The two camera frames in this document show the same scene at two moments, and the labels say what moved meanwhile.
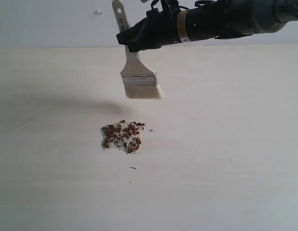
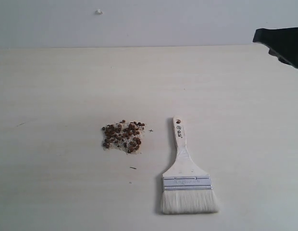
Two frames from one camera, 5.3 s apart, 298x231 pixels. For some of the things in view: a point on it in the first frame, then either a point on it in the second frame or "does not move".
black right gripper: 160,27 -> 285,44
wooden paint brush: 140,81 -> 187,187
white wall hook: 98,11 does not move
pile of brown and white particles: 123,135 does not move
